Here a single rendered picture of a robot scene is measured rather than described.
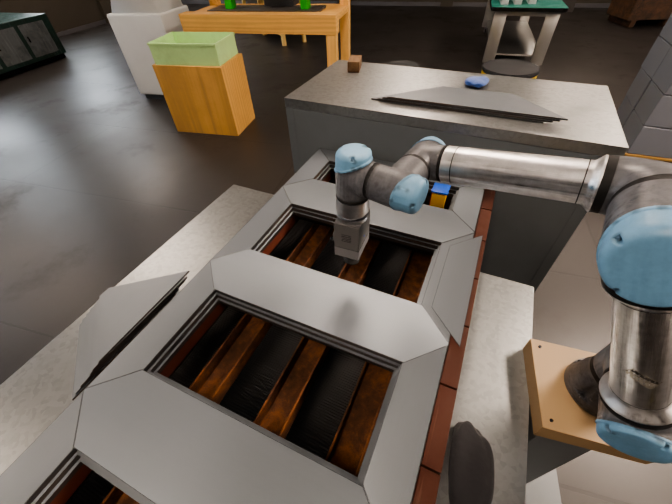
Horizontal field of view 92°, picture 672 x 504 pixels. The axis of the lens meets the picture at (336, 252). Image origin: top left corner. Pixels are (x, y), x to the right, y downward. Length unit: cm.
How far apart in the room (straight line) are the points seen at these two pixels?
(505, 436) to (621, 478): 97
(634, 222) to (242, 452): 75
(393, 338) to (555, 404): 43
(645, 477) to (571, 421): 98
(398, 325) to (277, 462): 41
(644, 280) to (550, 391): 55
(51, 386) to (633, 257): 127
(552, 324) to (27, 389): 222
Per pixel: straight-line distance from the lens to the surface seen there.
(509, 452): 102
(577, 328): 225
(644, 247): 55
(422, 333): 88
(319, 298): 92
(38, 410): 119
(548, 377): 107
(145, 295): 120
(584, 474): 188
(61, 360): 124
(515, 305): 125
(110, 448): 90
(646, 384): 77
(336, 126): 156
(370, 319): 88
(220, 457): 80
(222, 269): 106
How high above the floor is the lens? 160
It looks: 45 degrees down
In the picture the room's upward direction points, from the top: 3 degrees counter-clockwise
